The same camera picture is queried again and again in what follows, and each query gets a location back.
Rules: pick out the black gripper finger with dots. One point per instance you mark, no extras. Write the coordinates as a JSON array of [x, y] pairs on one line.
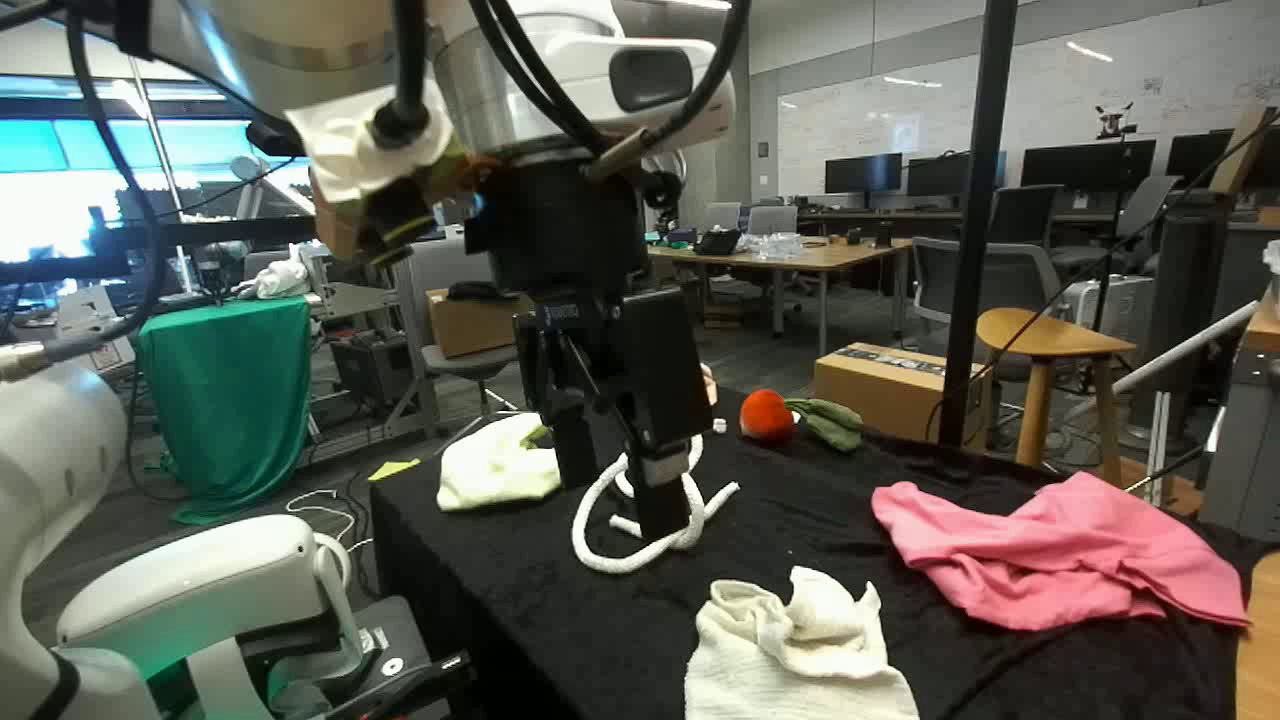
[[667, 401], [558, 348]]

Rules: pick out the black vertical pole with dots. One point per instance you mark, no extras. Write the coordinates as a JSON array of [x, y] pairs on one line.
[[978, 201]]

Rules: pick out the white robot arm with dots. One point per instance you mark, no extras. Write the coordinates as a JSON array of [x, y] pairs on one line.
[[558, 107]]

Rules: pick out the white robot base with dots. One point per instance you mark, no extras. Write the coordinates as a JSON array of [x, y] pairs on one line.
[[240, 621]]

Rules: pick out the red plush tomato toy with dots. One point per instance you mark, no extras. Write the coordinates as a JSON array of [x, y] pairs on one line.
[[765, 418]]

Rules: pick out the green draped cloth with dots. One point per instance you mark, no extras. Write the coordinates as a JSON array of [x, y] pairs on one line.
[[231, 387]]

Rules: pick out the pink cloth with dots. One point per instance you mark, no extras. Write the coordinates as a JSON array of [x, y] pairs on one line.
[[1071, 553]]

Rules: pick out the white towel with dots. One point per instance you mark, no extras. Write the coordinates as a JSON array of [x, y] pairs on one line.
[[808, 658]]

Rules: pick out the cardboard box on floor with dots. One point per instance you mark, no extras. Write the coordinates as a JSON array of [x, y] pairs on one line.
[[889, 390]]

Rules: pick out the cardboard box on chair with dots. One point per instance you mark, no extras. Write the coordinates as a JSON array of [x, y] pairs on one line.
[[471, 325]]

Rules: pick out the wooden office table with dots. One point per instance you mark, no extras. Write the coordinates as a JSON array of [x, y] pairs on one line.
[[820, 262]]

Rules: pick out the pale yellow cloth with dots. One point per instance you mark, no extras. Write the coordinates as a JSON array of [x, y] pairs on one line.
[[499, 467]]

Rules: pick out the round wooden stool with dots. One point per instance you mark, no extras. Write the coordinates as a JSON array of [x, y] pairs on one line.
[[1047, 340]]

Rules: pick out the green plush vegetable toy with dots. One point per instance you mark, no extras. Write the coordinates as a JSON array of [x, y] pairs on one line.
[[830, 423]]

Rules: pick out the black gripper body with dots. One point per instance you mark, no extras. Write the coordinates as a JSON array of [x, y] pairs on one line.
[[553, 235]]

